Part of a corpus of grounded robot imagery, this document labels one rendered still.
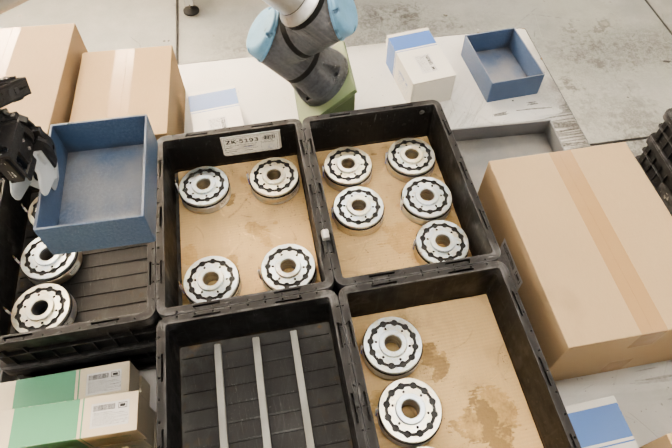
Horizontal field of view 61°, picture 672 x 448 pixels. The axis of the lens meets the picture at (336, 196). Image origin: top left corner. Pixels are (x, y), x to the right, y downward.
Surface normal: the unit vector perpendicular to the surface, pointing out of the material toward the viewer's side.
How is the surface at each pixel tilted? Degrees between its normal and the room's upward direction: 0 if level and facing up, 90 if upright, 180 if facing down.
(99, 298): 0
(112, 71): 0
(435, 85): 90
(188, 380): 0
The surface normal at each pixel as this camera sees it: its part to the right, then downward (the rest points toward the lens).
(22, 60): 0.00, -0.58
